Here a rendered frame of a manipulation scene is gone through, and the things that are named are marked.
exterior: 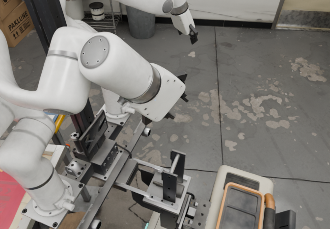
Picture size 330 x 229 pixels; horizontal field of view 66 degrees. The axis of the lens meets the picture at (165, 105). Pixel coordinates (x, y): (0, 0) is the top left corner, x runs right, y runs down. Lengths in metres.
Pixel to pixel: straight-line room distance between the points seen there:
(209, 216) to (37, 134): 0.73
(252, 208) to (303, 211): 1.30
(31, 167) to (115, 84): 0.41
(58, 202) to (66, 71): 0.58
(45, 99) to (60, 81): 0.03
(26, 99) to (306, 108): 2.90
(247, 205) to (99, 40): 0.87
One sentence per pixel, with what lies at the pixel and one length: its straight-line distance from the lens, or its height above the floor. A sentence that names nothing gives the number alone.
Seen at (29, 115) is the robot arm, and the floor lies 1.46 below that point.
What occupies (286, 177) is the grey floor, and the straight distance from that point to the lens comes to 2.45.
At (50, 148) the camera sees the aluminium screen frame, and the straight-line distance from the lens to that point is 1.28.
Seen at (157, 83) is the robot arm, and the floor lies 1.67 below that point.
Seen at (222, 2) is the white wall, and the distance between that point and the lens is 4.05.
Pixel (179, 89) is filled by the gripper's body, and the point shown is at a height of 1.61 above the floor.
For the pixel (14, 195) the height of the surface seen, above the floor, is 0.95.
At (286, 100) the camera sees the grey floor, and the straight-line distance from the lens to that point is 3.09.
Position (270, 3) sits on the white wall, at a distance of 4.17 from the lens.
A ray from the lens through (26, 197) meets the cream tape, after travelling 1.23.
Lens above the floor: 1.95
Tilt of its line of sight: 46 degrees down
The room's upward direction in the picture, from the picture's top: straight up
